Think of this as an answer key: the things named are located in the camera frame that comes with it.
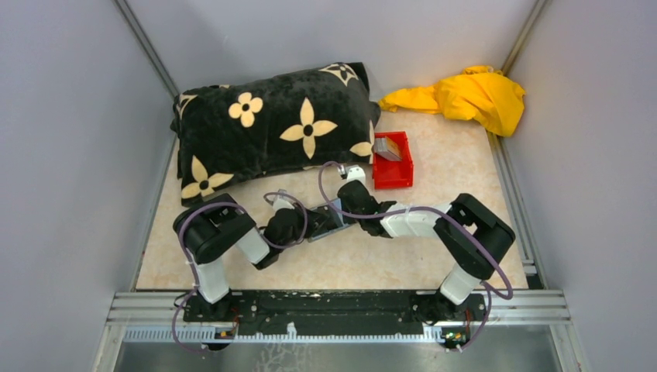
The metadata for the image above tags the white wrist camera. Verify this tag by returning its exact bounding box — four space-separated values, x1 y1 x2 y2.
272 195 295 212
341 165 366 186

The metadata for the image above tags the yellow cloth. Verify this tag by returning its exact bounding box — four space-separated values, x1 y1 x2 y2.
378 65 526 137

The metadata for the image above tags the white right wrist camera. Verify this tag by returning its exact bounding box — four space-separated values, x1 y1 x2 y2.
341 165 366 186

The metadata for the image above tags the stack of credit cards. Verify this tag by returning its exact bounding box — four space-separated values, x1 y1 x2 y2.
373 136 403 162

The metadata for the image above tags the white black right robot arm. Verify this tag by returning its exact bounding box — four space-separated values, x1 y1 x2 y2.
337 181 516 319

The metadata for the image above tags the black floral pillow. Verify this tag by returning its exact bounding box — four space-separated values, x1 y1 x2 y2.
170 62 381 207

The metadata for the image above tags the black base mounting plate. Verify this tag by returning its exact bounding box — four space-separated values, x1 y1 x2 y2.
183 290 487 336

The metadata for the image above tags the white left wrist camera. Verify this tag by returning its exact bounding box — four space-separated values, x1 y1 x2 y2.
272 195 295 212

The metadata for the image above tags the grey leather card holder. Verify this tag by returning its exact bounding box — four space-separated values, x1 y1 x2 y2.
305 203 354 243

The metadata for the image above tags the red plastic bin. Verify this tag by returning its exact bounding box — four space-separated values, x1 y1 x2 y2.
373 131 414 190

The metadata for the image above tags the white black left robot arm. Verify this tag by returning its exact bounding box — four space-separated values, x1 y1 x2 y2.
173 190 332 321

